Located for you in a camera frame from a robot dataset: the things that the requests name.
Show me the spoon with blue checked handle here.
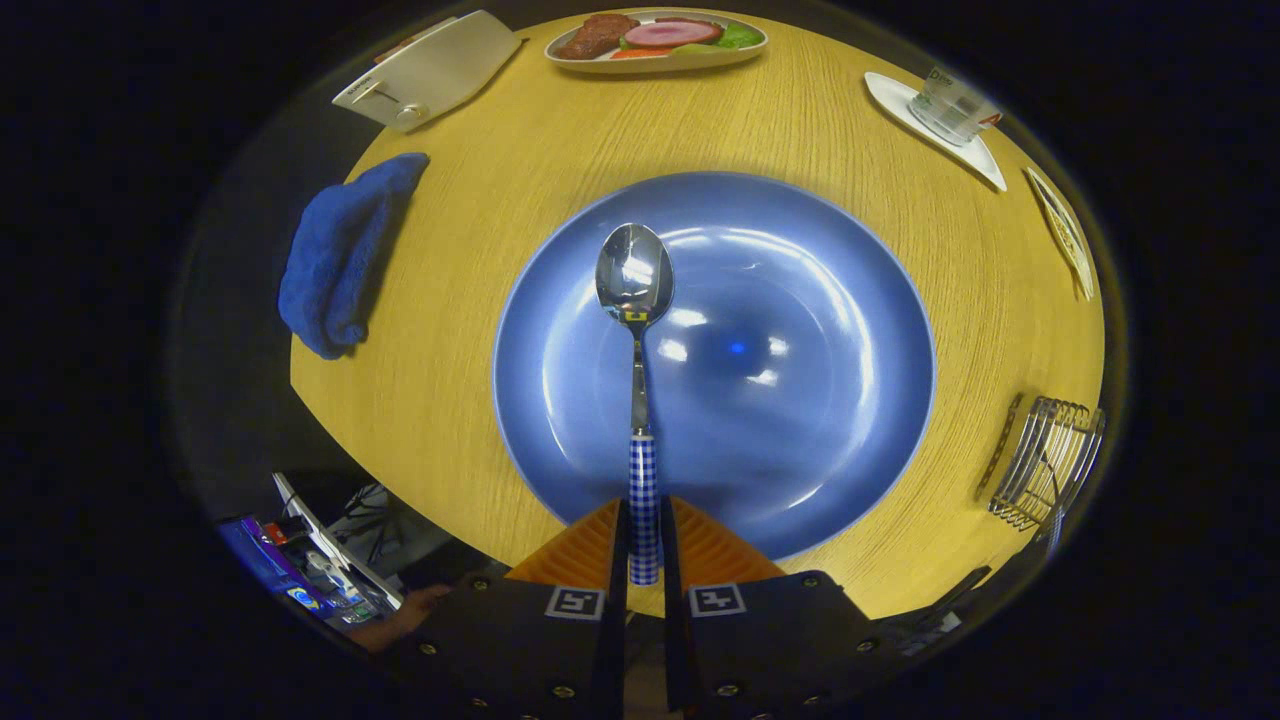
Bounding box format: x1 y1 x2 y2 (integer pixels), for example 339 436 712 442
595 222 676 587

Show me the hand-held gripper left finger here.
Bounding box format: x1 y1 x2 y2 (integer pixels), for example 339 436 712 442
385 497 629 720

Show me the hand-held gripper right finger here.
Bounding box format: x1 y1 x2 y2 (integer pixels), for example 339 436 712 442
660 495 876 720

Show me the blue folded cloth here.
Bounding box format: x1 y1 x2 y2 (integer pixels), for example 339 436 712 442
277 152 431 361

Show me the metal wire cutlery basket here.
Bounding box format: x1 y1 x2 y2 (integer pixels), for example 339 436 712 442
988 396 1107 531

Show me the white divided dish of beans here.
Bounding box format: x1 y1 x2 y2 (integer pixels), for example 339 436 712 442
1025 166 1097 301

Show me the laptop with colourful screen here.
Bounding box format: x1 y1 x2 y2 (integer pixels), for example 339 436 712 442
218 472 404 628

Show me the blue round plate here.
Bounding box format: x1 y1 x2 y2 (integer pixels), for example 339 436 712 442
492 171 937 561

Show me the white toaster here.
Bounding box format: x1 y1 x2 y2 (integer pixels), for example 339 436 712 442
332 10 524 133

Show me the white bottle with green label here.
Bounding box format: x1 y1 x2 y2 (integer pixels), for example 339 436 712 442
908 65 1003 148

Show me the white square coaster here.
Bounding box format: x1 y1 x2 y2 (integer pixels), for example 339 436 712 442
864 72 1008 193

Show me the plate of toy food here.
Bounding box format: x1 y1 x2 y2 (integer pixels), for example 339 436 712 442
544 8 769 75

